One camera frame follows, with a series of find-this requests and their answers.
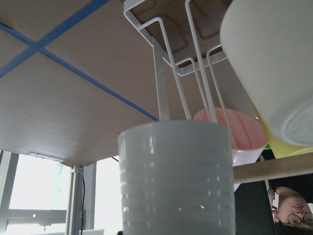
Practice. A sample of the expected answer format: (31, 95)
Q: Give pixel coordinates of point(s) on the pink plastic cup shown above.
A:
(248, 134)

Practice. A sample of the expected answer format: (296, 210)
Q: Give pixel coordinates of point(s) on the seated operator in black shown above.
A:
(289, 200)

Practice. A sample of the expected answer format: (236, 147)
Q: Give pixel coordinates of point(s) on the pale yellow plastic cup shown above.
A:
(269, 44)

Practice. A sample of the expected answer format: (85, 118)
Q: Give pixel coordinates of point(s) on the yellow-green plastic cup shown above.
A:
(279, 148)

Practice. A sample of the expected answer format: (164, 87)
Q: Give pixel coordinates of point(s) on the white wire cup rack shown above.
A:
(154, 32)

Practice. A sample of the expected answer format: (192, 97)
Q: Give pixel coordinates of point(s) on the grey plastic cup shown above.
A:
(177, 179)

